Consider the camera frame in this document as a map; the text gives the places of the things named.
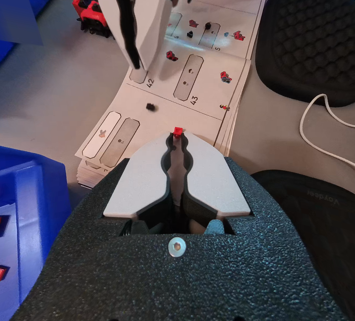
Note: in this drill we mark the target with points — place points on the lego instruction booklet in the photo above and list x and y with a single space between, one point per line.
166 96

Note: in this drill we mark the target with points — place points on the blue plastic bin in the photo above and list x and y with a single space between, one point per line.
36 201

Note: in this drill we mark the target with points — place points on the black chair armrest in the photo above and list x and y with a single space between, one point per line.
319 229
310 43

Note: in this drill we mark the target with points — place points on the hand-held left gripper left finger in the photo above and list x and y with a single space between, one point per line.
138 185

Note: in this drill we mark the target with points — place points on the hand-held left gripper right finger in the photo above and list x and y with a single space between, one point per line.
216 185

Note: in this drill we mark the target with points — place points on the pile of red lego pieces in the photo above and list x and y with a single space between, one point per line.
2 272

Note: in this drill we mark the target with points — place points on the small red lego bracket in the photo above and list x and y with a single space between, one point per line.
177 131

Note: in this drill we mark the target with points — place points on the red and black lego car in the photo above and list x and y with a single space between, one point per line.
91 13

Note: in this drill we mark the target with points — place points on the black lego slope piece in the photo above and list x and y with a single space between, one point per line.
190 34

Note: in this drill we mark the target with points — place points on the black lego stud piece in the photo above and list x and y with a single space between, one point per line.
208 25

